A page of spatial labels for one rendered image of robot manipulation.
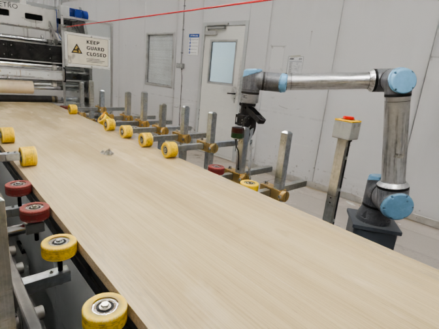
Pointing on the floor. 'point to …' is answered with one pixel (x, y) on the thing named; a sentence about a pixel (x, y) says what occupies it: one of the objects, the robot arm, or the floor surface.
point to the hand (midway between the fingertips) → (247, 142)
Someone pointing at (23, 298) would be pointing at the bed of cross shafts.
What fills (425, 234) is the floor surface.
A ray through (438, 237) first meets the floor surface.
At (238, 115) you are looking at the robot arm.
